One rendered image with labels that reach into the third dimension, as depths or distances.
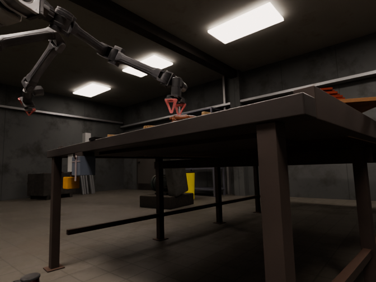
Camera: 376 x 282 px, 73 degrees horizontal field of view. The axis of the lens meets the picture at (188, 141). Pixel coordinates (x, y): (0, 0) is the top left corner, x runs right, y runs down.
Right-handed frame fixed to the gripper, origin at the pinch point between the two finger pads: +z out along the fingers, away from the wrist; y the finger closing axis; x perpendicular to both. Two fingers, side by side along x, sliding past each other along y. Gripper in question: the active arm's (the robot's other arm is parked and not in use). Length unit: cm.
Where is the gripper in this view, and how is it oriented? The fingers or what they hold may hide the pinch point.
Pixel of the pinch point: (175, 113)
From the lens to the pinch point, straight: 140.8
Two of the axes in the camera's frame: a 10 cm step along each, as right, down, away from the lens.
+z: -0.5, 10.0, -0.7
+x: -9.2, -0.2, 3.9
